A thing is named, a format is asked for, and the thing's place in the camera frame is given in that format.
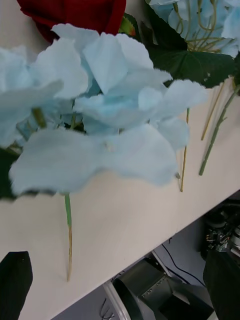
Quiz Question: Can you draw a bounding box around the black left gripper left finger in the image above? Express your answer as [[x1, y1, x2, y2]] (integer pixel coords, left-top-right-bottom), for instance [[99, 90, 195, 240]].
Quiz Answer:
[[0, 250, 34, 320]]

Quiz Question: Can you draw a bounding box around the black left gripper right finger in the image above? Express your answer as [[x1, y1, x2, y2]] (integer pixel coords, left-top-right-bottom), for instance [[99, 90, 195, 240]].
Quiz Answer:
[[203, 249, 240, 320]]

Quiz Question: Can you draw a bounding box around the pale blue artificial flower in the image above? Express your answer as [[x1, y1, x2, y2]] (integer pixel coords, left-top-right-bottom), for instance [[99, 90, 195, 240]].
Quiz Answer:
[[0, 23, 208, 283], [201, 4, 240, 141], [139, 0, 237, 193]]

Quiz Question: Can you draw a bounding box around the grey metal housing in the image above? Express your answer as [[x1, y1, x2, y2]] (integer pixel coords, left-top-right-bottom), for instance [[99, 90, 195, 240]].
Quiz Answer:
[[111, 258, 216, 320]]

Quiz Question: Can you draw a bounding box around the green flower stem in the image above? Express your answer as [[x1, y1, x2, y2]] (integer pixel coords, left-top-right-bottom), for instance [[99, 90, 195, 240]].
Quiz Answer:
[[198, 84, 240, 176]]

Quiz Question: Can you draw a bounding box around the red artificial rose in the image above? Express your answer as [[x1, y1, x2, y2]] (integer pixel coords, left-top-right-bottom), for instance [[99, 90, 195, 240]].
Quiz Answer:
[[16, 0, 138, 44]]

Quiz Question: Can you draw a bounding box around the black floor cable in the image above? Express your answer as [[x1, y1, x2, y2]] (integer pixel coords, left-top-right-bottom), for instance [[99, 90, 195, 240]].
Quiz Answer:
[[161, 243, 206, 288]]

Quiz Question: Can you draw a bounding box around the dark equipment with cables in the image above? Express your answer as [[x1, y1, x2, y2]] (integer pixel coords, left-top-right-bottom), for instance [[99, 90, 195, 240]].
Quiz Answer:
[[199, 197, 240, 261]]

